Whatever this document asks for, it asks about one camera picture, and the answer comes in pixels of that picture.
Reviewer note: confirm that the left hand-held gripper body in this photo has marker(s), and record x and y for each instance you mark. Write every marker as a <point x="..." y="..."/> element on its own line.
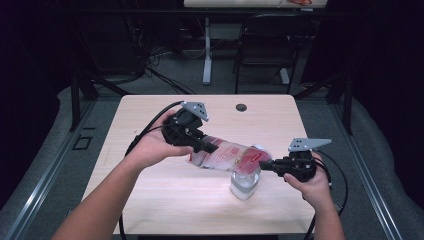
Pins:
<point x="180" y="131"/>

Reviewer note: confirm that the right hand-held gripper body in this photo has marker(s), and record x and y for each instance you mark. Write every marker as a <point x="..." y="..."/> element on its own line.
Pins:
<point x="301" y="166"/>

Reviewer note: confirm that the white and red refill pouch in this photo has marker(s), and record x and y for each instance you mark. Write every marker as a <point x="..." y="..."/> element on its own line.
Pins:
<point x="230" y="155"/>

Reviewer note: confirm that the white flip-lid container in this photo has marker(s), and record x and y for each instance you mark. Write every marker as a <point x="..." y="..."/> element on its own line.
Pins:
<point x="245" y="186"/>

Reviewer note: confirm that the person's right hand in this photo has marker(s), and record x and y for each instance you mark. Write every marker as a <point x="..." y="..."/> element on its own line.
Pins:
<point x="315" y="190"/>

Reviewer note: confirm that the person's left hand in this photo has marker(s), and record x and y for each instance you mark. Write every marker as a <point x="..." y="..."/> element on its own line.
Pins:
<point x="151" y="148"/>

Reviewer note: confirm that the black table grommet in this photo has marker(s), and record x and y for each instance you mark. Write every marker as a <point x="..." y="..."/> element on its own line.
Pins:
<point x="241" y="107"/>

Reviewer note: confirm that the black metal stand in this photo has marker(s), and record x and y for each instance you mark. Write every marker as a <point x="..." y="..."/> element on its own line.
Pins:
<point x="75" y="100"/>
<point x="347" y="106"/>

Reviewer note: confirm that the black folding chair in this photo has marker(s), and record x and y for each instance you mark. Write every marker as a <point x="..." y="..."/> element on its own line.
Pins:
<point x="270" y="53"/>

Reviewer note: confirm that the white-legged background desk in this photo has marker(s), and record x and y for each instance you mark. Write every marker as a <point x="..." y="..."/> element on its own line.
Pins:
<point x="233" y="3"/>

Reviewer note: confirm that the orange item on desk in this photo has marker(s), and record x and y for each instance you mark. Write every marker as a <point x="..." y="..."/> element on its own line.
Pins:
<point x="300" y="2"/>

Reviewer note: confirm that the metal floor rail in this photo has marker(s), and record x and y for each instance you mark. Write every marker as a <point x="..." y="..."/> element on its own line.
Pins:
<point x="375" y="190"/>
<point x="34" y="203"/>

